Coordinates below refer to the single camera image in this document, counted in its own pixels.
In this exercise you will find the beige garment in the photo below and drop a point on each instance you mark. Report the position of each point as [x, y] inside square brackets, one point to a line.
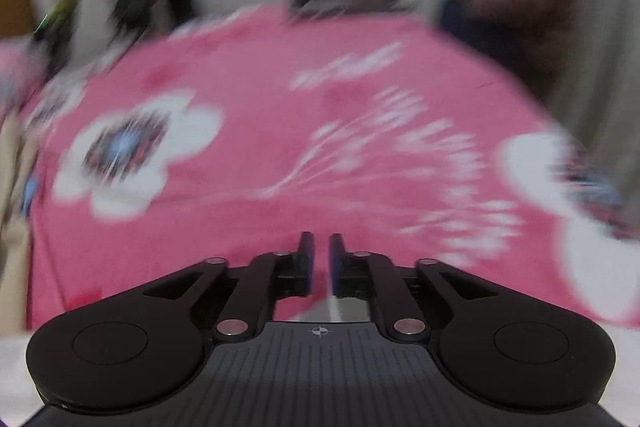
[12, 207]

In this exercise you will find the white bear-print sweatshirt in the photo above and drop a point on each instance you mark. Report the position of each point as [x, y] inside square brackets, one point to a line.
[12, 372]

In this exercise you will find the grey curtain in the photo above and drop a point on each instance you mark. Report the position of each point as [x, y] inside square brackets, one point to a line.
[605, 57]

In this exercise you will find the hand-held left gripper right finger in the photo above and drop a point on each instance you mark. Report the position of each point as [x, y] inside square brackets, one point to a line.
[334, 267]

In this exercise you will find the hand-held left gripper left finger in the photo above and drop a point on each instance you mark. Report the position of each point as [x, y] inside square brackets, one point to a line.
[310, 267]

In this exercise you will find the pink floral blanket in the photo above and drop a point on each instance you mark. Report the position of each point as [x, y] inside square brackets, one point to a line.
[275, 82]

